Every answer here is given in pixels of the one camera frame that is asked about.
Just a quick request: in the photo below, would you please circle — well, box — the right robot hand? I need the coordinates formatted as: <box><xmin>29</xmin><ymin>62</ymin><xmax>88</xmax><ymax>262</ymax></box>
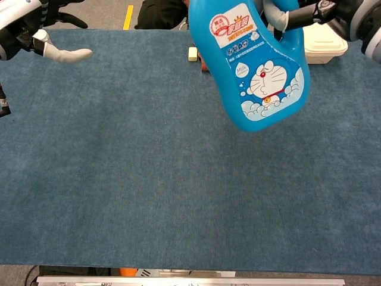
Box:
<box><xmin>261</xmin><ymin>0</ymin><xmax>367</xmax><ymax>42</ymax></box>

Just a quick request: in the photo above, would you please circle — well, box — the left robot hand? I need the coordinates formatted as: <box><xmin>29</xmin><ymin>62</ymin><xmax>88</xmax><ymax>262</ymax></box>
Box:
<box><xmin>0</xmin><ymin>0</ymin><xmax>93</xmax><ymax>64</ymax></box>

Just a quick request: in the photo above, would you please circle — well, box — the blue pump detergent bottle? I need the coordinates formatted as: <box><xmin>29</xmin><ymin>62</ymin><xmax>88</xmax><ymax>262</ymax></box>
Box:
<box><xmin>188</xmin><ymin>0</ymin><xmax>311</xmax><ymax>133</ymax></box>

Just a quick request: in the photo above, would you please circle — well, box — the cream lidded plastic box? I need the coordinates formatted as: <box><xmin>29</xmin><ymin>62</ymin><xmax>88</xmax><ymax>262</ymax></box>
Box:
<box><xmin>302</xmin><ymin>22</ymin><xmax>349</xmax><ymax>65</ymax></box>

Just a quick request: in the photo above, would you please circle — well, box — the yellow floor tape strip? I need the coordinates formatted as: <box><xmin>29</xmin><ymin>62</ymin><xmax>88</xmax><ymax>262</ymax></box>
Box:
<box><xmin>123</xmin><ymin>5</ymin><xmax>135</xmax><ymax>30</ymax></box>

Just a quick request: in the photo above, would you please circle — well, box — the seated person in black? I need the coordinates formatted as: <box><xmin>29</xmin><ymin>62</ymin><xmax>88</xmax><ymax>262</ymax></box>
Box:
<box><xmin>135</xmin><ymin>0</ymin><xmax>191</xmax><ymax>30</ymax></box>

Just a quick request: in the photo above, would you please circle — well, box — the rust brown folded cloth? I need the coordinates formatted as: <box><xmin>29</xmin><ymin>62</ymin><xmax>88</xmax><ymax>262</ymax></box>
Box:
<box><xmin>198</xmin><ymin>52</ymin><xmax>210</xmax><ymax>72</ymax></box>

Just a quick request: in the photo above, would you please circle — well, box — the blue table mat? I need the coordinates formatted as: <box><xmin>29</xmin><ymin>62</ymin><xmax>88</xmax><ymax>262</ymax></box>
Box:
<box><xmin>0</xmin><ymin>28</ymin><xmax>381</xmax><ymax>276</ymax></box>

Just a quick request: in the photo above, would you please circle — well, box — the black wrist cable with plug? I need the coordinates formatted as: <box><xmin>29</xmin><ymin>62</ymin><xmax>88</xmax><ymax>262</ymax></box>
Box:
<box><xmin>0</xmin><ymin>83</ymin><xmax>12</xmax><ymax>118</ymax></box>

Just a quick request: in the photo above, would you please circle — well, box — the black floor cable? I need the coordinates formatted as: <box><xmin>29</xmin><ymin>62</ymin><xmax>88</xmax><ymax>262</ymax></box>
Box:
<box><xmin>24</xmin><ymin>265</ymin><xmax>40</xmax><ymax>286</ymax></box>

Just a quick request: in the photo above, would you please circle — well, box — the aluminium profile rail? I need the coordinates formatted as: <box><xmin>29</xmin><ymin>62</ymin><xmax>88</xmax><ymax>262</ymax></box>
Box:
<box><xmin>36</xmin><ymin>275</ymin><xmax>346</xmax><ymax>286</ymax></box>

